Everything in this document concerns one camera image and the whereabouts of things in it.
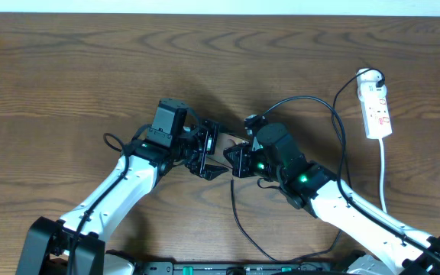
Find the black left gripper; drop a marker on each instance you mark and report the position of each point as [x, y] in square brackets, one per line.
[209, 137]

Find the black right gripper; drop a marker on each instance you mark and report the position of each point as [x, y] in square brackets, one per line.
[240, 166]

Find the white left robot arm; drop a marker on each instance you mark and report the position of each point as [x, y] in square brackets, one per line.
[75, 243]

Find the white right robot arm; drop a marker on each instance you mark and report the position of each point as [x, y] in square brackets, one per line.
[273, 155]

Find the white power strip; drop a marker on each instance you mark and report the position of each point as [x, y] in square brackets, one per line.
[372, 93]

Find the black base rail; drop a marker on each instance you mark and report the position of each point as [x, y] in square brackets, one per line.
[169, 268]

